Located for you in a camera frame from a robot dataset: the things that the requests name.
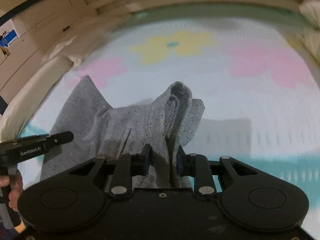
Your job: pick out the green leaf print pillow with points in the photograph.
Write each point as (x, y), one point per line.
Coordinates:
(309, 36)

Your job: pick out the grey speckled pants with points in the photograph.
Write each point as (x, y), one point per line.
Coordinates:
(166, 124)

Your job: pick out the person's left hand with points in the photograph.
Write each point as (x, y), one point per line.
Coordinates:
(16, 183)

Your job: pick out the blue and white box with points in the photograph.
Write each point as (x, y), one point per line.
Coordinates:
(8, 38)

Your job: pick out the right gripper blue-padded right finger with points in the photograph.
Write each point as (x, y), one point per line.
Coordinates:
(196, 166)

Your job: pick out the white pillow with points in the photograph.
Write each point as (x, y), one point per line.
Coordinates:
(61, 57)

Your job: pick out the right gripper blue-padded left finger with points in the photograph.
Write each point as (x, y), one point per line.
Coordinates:
(127, 167)

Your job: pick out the floral pastel bed sheet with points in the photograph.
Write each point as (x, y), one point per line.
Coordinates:
(259, 86)

